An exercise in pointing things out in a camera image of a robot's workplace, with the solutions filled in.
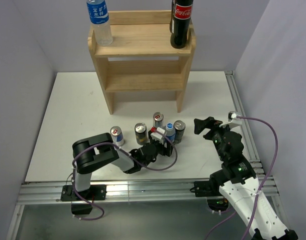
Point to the blue silver energy drink can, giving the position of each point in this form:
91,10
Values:
117,135

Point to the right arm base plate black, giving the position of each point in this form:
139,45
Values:
205,189

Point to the small water bottle blue cap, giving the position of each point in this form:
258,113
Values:
170,132

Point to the wooden two-tier shelf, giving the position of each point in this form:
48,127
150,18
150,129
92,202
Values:
141,57

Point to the Coca-Cola bottle red label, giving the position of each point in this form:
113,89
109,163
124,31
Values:
181,11

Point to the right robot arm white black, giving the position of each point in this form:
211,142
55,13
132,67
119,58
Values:
238,183

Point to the black yellow beverage can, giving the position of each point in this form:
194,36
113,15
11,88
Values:
141,135

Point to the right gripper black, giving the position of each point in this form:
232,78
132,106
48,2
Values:
209,122

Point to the water bottle blue label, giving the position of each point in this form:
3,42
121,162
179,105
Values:
99,18

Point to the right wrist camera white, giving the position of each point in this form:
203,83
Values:
234,120

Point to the dark green beverage can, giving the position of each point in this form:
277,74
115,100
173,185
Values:
179,127

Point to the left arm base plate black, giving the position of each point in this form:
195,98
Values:
96,192

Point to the silver slim beverage can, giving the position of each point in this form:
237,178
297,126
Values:
158,120

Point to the aluminium rail frame front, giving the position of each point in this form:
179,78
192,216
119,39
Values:
116,191

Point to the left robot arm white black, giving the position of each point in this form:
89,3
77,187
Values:
92,153

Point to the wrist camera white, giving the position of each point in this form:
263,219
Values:
157,135
234,120

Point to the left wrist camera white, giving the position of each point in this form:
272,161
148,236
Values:
157,135

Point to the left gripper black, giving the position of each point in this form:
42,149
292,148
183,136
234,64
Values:
166,150

